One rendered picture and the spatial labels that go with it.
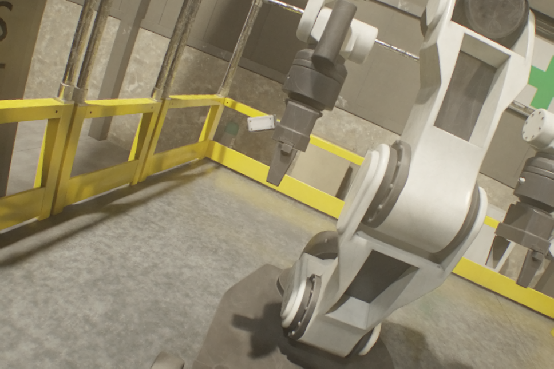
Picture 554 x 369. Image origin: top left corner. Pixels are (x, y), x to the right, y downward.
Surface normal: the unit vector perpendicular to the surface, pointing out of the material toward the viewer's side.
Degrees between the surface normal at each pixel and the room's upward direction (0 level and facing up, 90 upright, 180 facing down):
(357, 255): 100
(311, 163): 90
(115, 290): 0
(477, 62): 80
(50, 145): 90
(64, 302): 0
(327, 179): 90
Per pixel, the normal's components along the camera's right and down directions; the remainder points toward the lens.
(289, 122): -0.04, 0.06
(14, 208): 0.90, 0.42
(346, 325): -0.28, 0.66
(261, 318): 0.37, -0.89
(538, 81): -0.25, 0.18
